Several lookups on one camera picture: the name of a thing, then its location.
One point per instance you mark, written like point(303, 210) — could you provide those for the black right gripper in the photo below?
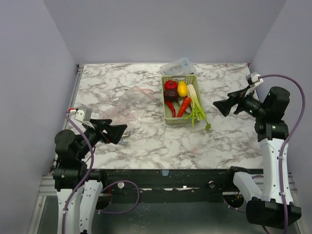
point(236, 103)

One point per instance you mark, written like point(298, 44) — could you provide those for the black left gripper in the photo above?
point(114, 131)

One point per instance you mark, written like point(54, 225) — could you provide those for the clear zip top bag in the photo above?
point(130, 107)

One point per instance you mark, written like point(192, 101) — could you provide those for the green fake vegetable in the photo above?
point(197, 110)

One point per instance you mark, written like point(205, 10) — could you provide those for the orange fake carrot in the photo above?
point(186, 102)

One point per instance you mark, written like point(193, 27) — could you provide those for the yellow fake pepper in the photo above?
point(182, 89)

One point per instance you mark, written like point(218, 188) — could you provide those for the dark purple fake food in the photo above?
point(171, 95)

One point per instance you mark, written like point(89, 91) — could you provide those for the red fake chili pepper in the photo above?
point(171, 107)

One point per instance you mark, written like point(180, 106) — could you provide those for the red fake apple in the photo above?
point(170, 84)

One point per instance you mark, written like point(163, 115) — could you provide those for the grey fake fish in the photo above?
point(188, 109)

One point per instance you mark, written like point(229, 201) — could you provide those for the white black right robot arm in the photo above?
point(272, 205)

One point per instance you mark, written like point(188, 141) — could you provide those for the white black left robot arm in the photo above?
point(78, 185)

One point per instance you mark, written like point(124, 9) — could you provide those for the clear plastic organizer box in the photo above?
point(179, 67)

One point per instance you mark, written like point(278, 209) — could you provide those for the green perforated plastic basket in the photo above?
point(187, 79)

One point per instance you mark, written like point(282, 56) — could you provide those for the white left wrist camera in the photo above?
point(82, 115)

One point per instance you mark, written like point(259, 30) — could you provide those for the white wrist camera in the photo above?
point(82, 115)
point(254, 80)

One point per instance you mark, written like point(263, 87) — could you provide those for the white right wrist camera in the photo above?
point(254, 80)

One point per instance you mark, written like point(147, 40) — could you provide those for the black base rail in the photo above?
point(165, 186)

